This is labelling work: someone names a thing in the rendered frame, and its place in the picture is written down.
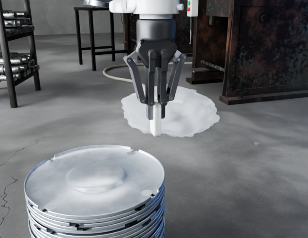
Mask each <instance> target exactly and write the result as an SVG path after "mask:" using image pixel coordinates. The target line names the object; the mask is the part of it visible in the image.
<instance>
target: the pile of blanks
mask: <svg viewBox="0 0 308 238"><path fill-rule="evenodd" d="M164 191H165V186H163V189H162V191H161V192H160V194H159V195H158V196H157V197H156V198H155V199H154V200H153V201H152V202H151V203H150V204H149V205H147V206H146V207H144V208H143V209H140V208H137V210H138V211H137V212H135V213H133V214H130V215H127V216H125V217H121V218H118V219H114V220H110V221H103V222H95V223H71V222H64V221H58V220H54V219H51V218H48V217H46V216H44V215H42V214H40V213H38V212H37V211H36V210H34V209H33V208H32V206H33V205H30V204H29V203H28V202H27V200H26V206H27V212H28V216H29V218H28V226H29V231H30V233H31V237H32V238H164V234H165V228H164V227H165V216H164V210H165V199H164Z"/></svg>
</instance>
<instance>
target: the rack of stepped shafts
mask: <svg viewBox="0 0 308 238"><path fill-rule="evenodd" d="M23 1H24V8H25V11H12V10H3V8H2V3H1V0H0V45H1V51H2V52H0V82H1V81H7V86H8V92H9V100H10V106H11V108H16V107H18V105H17V97H16V91H15V86H17V85H18V84H20V83H22V82H24V81H25V80H27V79H29V78H30V77H32V76H34V85H35V90H40V89H41V86H40V79H39V69H40V67H39V65H38V64H37V56H36V48H35V41H34V25H33V23H32V15H31V8H30V0H23ZM17 17H25V18H17ZM27 36H28V39H29V47H30V53H17V52H9V46H8V41H12V40H15V39H19V38H23V37H27Z"/></svg>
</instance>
